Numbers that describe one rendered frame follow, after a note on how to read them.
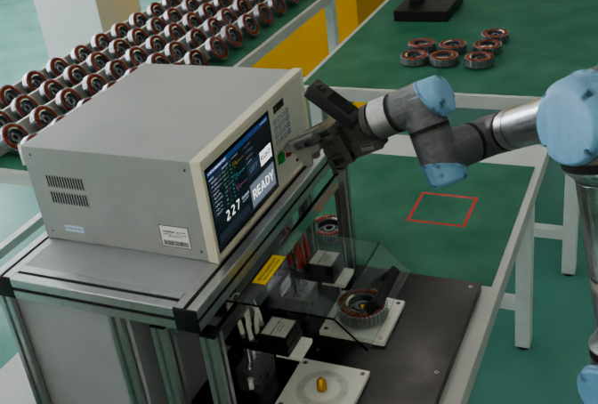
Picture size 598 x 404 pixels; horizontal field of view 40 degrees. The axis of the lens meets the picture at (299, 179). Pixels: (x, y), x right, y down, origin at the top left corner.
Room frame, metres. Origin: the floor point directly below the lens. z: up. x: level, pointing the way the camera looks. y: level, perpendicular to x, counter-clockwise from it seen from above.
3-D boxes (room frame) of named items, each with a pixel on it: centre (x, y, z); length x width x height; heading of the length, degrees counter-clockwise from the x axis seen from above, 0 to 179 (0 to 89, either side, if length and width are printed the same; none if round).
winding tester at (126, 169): (1.51, 0.24, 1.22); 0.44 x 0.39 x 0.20; 153
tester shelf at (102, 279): (1.50, 0.24, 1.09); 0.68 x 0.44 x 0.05; 153
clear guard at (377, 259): (1.25, 0.01, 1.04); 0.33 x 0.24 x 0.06; 63
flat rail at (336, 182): (1.40, 0.04, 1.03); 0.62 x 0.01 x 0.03; 153
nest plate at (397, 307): (1.46, -0.10, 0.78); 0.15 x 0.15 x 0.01; 63
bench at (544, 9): (3.56, -0.94, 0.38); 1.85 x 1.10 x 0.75; 153
